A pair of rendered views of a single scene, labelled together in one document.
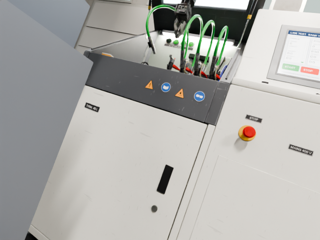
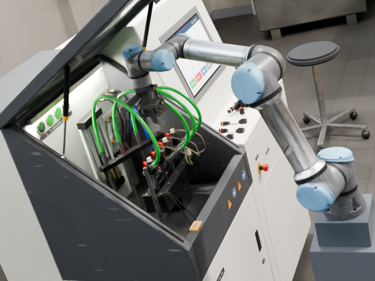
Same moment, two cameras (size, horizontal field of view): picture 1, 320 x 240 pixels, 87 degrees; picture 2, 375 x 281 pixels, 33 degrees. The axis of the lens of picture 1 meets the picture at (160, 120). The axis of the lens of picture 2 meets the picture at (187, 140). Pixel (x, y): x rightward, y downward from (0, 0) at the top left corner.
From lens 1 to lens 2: 2.71 m
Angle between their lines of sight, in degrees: 84
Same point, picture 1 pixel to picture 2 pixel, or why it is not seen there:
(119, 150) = (243, 267)
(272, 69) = (191, 95)
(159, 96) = (235, 203)
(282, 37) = not seen: hidden behind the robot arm
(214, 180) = (264, 208)
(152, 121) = (241, 223)
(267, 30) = not seen: hidden behind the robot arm
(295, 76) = (200, 90)
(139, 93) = (229, 218)
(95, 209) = not seen: outside the picture
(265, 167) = (267, 174)
